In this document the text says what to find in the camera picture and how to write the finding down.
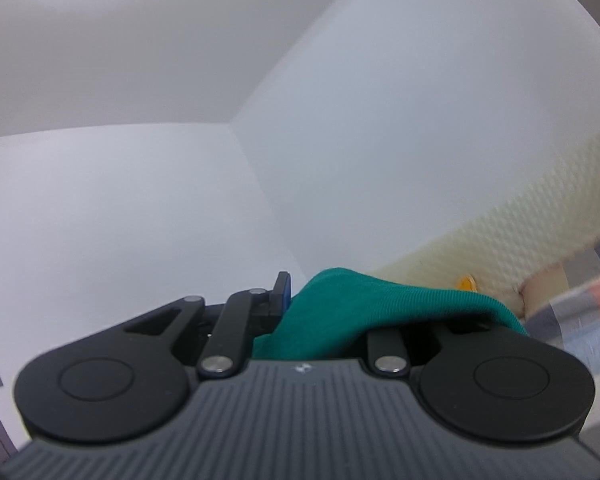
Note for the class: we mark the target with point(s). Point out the green hoodie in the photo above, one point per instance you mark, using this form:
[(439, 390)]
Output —
[(340, 310)]

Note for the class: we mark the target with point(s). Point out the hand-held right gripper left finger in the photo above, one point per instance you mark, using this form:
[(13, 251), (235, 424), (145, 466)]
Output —
[(281, 292)]

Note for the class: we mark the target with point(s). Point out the cream quilted headboard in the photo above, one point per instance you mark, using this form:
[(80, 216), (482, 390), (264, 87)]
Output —
[(530, 220)]

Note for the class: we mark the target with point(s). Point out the yellow crown pillow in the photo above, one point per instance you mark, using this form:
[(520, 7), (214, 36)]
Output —
[(466, 283)]

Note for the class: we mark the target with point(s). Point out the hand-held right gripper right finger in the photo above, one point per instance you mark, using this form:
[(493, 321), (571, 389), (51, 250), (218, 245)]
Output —
[(385, 347)]

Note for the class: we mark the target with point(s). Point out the patchwork blanket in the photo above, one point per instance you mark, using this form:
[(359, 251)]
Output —
[(575, 315)]

